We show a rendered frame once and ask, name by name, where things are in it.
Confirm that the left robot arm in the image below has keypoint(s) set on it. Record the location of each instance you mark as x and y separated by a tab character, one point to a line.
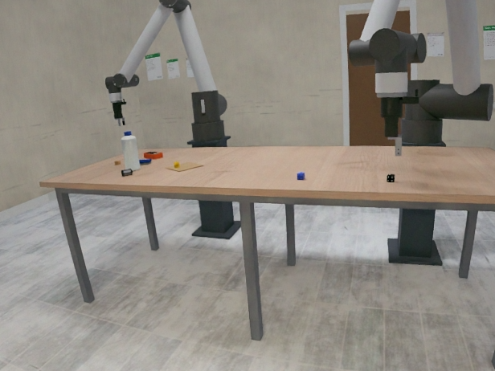
391	51

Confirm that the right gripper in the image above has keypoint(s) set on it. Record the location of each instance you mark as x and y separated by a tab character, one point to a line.
114	99

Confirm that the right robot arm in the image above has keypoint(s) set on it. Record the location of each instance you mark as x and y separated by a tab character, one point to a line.
207	125

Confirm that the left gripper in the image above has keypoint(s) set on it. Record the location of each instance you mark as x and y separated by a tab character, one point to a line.
392	87

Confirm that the tan mat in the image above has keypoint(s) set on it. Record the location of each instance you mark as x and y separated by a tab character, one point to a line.
184	166

